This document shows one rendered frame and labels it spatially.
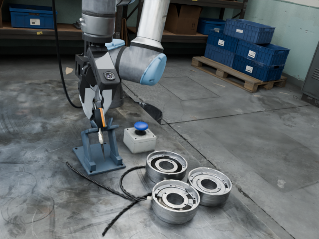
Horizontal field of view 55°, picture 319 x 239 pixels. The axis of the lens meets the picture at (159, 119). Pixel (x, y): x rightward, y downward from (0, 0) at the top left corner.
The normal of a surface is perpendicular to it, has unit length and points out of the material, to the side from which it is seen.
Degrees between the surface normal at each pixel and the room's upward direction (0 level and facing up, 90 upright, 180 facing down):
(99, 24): 90
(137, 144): 90
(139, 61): 70
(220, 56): 90
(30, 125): 0
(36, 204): 0
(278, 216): 0
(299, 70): 90
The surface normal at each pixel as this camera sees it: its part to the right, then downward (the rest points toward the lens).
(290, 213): 0.14, -0.89
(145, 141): 0.48, 0.44
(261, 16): -0.87, 0.11
